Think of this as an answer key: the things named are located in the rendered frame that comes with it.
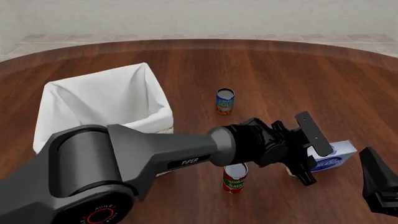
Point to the red tomato sauce can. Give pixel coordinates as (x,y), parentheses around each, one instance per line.
(234,180)

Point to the grey and black left robot arm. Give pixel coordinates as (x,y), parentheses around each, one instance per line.
(130,154)

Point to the basket with white cloth lining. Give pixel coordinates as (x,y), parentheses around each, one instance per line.
(102,107)

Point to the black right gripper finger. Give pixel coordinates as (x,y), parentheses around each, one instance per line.
(374,170)

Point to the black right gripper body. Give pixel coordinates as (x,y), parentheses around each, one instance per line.
(384,201)

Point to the white and blue cream cheese box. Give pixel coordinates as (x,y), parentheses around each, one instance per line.
(337,156)

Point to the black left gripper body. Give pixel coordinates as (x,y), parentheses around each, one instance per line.
(293,149)

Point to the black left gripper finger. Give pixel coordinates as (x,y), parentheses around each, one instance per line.
(303,173)

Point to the blue soup can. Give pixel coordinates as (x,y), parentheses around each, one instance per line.
(225,102)

